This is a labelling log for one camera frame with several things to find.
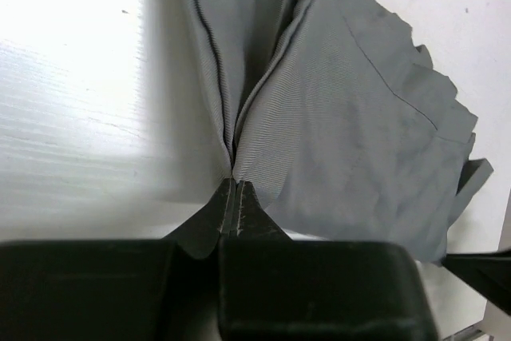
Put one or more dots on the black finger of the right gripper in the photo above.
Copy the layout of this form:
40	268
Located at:
487	273

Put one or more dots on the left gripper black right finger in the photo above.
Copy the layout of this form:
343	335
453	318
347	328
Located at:
272	287

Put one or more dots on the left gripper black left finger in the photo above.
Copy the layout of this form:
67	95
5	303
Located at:
109	289

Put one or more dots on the grey pleated skirt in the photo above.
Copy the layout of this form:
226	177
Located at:
337	118

